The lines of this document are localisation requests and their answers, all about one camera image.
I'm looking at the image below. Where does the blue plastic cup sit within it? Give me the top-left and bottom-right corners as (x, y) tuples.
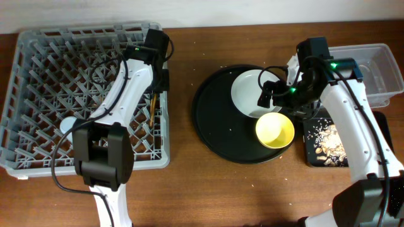
(59, 116), (77, 134)

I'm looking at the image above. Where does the grey round plate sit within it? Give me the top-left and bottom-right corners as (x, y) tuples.
(231, 69), (282, 119)

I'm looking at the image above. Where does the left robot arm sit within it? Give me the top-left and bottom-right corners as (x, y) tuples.
(70, 45), (170, 226)

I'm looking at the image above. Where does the black rectangular tray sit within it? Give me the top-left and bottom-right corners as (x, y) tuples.
(301, 108), (394, 168)

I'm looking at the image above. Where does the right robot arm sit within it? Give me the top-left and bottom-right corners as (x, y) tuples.
(271, 55), (403, 226)

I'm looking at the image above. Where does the round black serving tray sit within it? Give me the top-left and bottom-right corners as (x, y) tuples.
(191, 64), (290, 164)

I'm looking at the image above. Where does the grey plastic dishwasher rack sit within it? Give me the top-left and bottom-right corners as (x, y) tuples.
(1, 22), (170, 180)

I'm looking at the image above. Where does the clear plastic waste bin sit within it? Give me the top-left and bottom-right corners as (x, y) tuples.
(286, 44), (404, 110)

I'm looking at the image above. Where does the wooden chopstick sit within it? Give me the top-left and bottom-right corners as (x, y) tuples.
(150, 93), (157, 127)
(149, 93), (157, 128)

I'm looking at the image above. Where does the yellow bowl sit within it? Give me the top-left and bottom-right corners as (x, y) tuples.
(255, 112), (295, 149)

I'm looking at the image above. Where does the food scraps pile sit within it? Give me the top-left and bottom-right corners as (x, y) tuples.
(309, 124), (347, 167)

